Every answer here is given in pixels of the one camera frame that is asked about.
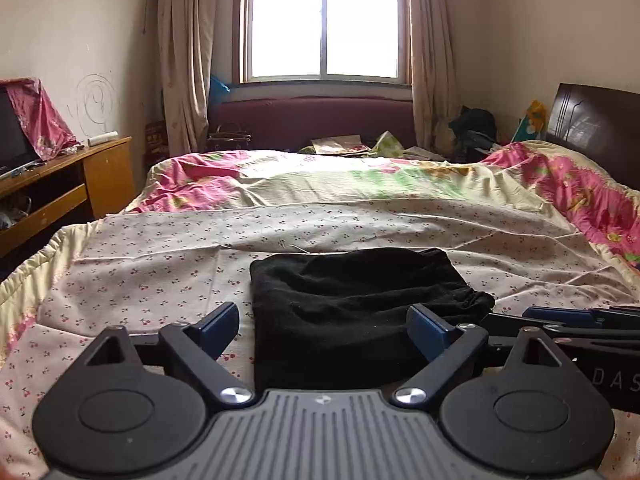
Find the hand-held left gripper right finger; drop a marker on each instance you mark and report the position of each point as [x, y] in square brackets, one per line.
[427, 330]

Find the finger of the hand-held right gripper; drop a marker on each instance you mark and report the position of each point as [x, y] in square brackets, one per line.
[505, 324]
[560, 316]

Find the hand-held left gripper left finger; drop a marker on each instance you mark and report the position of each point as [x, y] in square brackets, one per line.
[220, 322]

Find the black pants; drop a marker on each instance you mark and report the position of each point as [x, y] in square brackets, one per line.
[350, 300]

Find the cherry print bed sheet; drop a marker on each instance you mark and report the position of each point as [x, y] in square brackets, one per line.
[150, 260]

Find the pink floral quilt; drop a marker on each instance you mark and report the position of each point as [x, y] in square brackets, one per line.
[300, 175]

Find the brown handbag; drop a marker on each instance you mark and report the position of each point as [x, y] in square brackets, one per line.
[227, 140]

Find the wooden desk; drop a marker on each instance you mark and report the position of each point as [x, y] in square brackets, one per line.
[107, 175]

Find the green printed bag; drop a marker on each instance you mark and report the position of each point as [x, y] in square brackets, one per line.
[389, 144]

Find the dark wooden headboard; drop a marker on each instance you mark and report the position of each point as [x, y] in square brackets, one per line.
[600, 130]

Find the red printed box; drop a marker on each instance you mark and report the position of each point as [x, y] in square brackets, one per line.
[156, 140]

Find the yellow printed bag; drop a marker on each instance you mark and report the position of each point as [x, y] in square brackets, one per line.
[532, 120]

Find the black bag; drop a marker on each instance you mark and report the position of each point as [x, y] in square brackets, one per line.
[475, 125]

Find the magazine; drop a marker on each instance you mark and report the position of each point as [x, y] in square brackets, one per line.
[340, 145]

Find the maroon sofa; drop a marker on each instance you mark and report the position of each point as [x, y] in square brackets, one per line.
[310, 117]

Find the blue plastic bag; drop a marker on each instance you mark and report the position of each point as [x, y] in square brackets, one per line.
[219, 90]

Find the pink floral cloth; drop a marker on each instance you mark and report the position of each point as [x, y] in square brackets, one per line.
[45, 120]

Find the black television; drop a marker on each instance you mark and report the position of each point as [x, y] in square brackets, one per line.
[12, 135]

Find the window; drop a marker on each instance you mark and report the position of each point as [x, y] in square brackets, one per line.
[325, 20]

